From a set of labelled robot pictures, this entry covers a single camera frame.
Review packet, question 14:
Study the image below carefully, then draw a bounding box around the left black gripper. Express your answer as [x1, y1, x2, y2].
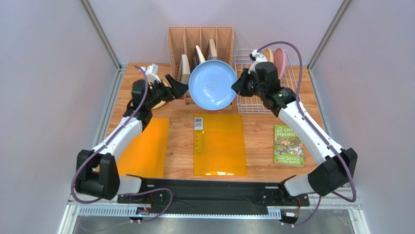
[146, 74, 190, 110]

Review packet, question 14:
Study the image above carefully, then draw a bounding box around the blue plate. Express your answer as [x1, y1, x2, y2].
[189, 60, 237, 111]

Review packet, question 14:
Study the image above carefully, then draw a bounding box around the yellow bear plate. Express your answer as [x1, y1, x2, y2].
[152, 80, 167, 110]

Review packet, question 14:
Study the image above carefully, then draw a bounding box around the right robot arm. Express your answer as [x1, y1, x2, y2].
[231, 62, 358, 201]

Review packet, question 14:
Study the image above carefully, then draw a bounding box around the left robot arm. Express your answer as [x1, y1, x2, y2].
[71, 74, 189, 202]

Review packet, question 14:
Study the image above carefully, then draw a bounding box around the left book blue cover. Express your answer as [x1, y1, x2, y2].
[178, 54, 190, 84]

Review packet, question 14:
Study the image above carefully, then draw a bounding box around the middle book black cover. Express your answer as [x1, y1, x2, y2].
[193, 45, 206, 68]

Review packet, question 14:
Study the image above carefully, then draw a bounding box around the right book grey cover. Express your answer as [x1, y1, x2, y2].
[207, 39, 217, 60]

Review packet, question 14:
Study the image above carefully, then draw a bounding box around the pink plastic file organizer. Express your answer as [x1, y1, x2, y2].
[167, 26, 237, 110]

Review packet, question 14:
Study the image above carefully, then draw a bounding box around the pink plate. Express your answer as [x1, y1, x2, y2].
[273, 48, 287, 80]

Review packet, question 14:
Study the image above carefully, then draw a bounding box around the centre orange plastic sheet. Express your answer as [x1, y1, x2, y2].
[193, 114, 248, 176]

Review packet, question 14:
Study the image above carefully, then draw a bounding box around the orange plastic sheet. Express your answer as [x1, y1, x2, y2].
[193, 114, 248, 176]
[117, 117, 170, 178]

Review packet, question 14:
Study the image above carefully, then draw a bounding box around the left orange plastic sheet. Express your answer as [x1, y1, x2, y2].
[117, 117, 170, 178]

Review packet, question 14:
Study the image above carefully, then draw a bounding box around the green treehouse book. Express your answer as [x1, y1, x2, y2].
[273, 125, 304, 168]

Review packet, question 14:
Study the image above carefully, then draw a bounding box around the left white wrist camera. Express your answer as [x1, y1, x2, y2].
[141, 63, 162, 84]

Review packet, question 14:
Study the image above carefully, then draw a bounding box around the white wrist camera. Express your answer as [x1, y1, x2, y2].
[248, 50, 267, 74]
[141, 63, 162, 84]

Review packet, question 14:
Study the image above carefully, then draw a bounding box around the white wire dish rack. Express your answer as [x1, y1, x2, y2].
[233, 49, 298, 114]

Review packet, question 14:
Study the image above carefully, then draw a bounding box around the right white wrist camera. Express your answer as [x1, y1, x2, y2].
[248, 50, 267, 74]

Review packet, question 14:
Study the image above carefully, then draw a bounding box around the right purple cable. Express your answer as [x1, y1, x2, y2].
[256, 41, 357, 227]

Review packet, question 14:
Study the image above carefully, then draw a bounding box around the purple cable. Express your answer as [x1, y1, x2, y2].
[70, 65, 174, 223]
[256, 41, 357, 227]

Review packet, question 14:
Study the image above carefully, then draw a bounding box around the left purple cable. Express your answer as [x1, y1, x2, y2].
[70, 65, 174, 223]

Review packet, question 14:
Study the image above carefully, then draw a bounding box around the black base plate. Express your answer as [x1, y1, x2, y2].
[117, 178, 310, 215]

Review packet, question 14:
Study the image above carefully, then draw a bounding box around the aluminium rail frame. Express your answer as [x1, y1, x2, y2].
[58, 179, 369, 234]

